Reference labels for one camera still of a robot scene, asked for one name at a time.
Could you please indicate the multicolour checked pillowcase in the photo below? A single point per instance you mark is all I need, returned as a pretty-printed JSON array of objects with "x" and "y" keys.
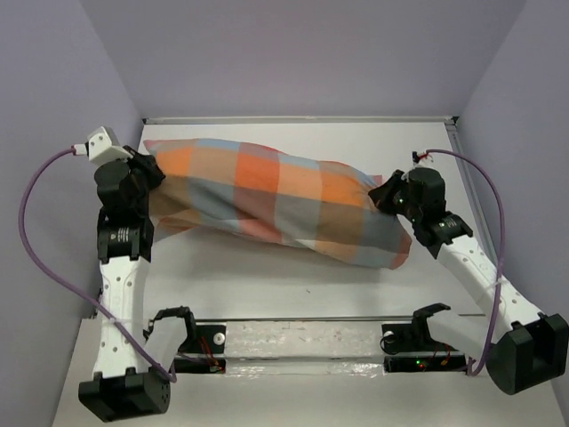
[{"x": 261, "y": 193}]

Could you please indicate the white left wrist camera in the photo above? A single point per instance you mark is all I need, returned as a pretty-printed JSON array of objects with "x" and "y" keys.
[{"x": 101, "y": 147}]

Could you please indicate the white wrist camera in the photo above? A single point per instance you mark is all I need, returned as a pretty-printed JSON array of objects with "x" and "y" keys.
[
  {"x": 101, "y": 147},
  {"x": 420, "y": 160}
]

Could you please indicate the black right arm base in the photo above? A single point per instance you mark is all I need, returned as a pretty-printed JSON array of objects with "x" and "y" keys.
[{"x": 409, "y": 348}]

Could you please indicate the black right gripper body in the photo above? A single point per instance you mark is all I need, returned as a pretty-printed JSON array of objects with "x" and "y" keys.
[{"x": 409, "y": 209}]

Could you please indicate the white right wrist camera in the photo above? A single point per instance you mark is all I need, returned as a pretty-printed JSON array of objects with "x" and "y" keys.
[{"x": 420, "y": 160}]

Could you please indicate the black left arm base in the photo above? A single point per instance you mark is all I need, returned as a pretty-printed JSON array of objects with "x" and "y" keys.
[{"x": 192, "y": 351}]

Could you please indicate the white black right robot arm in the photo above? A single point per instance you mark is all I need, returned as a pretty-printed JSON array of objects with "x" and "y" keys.
[{"x": 521, "y": 346}]

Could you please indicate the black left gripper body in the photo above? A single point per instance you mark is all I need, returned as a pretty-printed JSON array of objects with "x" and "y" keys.
[{"x": 142, "y": 201}]

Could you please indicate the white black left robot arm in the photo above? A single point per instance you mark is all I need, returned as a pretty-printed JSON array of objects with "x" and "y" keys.
[{"x": 134, "y": 369}]

